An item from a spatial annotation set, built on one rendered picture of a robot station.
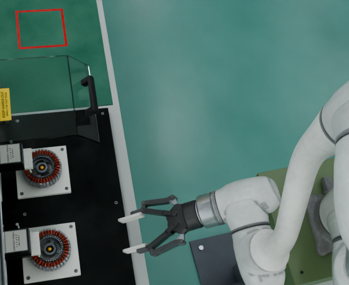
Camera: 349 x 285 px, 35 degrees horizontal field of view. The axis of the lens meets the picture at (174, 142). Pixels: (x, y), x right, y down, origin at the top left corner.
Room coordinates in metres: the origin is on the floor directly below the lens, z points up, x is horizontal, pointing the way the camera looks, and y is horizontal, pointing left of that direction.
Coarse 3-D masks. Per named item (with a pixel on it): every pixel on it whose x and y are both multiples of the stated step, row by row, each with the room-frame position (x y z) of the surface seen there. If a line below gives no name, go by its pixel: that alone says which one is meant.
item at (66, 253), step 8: (40, 232) 0.40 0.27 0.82; (48, 232) 0.41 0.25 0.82; (56, 232) 0.42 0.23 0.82; (40, 240) 0.38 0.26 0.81; (48, 240) 0.39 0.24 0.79; (56, 240) 0.40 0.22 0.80; (64, 240) 0.40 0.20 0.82; (40, 248) 0.37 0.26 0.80; (56, 248) 0.38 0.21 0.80; (64, 248) 0.38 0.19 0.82; (32, 256) 0.33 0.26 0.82; (40, 256) 0.34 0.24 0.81; (48, 256) 0.35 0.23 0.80; (64, 256) 0.36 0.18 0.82; (40, 264) 0.32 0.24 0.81; (48, 264) 0.33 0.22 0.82; (56, 264) 0.34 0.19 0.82; (64, 264) 0.35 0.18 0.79
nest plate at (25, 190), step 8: (56, 152) 0.66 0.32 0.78; (64, 152) 0.66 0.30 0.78; (64, 160) 0.64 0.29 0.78; (64, 168) 0.62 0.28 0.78; (16, 176) 0.54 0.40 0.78; (64, 176) 0.59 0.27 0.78; (24, 184) 0.53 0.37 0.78; (56, 184) 0.56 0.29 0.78; (64, 184) 0.57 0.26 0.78; (24, 192) 0.51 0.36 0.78; (32, 192) 0.51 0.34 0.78; (40, 192) 0.52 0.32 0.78; (48, 192) 0.53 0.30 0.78; (56, 192) 0.54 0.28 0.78; (64, 192) 0.55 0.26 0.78
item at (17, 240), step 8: (8, 232) 0.35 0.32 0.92; (16, 232) 0.36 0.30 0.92; (24, 232) 0.36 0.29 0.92; (32, 232) 0.38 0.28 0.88; (8, 240) 0.33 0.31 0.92; (16, 240) 0.34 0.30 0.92; (24, 240) 0.34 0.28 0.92; (32, 240) 0.36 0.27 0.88; (8, 248) 0.31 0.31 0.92; (16, 248) 0.32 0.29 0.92; (24, 248) 0.32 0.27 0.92; (32, 248) 0.34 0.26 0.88; (8, 256) 0.30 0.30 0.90; (16, 256) 0.30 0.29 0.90; (24, 256) 0.31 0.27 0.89
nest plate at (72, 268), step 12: (36, 228) 0.42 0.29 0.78; (60, 228) 0.44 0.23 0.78; (72, 228) 0.45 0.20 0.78; (72, 240) 0.42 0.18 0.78; (72, 252) 0.39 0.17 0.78; (24, 264) 0.32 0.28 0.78; (72, 264) 0.36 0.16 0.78; (24, 276) 0.29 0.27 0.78; (36, 276) 0.30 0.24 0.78; (48, 276) 0.31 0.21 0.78; (60, 276) 0.32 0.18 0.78; (72, 276) 0.33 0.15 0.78
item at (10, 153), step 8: (0, 144) 0.57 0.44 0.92; (8, 144) 0.57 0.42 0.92; (16, 144) 0.58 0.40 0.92; (0, 152) 0.55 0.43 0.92; (8, 152) 0.55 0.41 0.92; (16, 152) 0.56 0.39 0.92; (24, 152) 0.58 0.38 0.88; (0, 160) 0.52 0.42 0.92; (8, 160) 0.53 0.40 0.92; (16, 160) 0.54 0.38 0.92; (24, 160) 0.56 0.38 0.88; (32, 160) 0.57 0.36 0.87; (8, 168) 0.52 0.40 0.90; (16, 168) 0.53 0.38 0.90; (24, 168) 0.54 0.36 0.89; (32, 168) 0.55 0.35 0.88
